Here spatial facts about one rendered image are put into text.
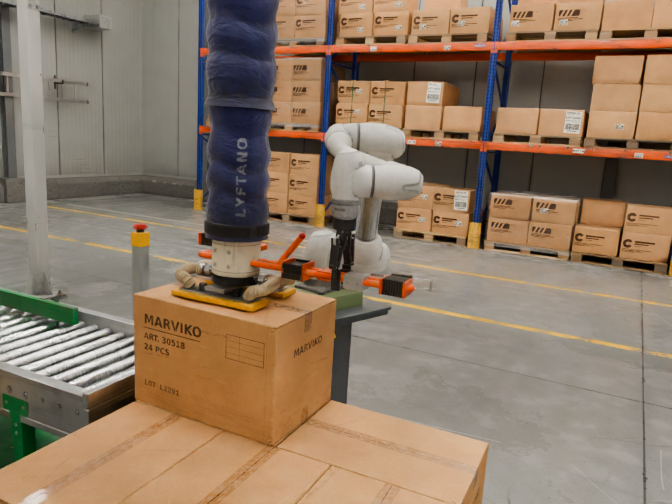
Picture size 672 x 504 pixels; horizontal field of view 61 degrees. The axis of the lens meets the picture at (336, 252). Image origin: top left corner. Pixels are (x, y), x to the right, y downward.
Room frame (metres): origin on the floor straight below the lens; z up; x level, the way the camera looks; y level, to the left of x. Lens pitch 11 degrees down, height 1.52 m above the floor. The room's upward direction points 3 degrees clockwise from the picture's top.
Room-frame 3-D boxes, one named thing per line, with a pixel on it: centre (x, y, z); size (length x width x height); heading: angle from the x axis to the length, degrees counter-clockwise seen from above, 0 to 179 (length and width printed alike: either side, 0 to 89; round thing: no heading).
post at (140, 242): (2.85, 0.99, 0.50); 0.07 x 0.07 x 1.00; 65
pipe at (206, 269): (1.99, 0.35, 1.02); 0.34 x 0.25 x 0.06; 65
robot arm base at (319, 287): (2.67, 0.08, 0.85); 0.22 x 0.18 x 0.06; 51
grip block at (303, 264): (1.89, 0.12, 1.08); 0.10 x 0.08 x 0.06; 155
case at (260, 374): (1.99, 0.34, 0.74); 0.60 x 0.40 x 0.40; 63
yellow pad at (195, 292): (1.90, 0.39, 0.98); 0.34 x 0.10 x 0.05; 65
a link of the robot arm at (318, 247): (2.65, 0.06, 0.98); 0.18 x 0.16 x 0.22; 94
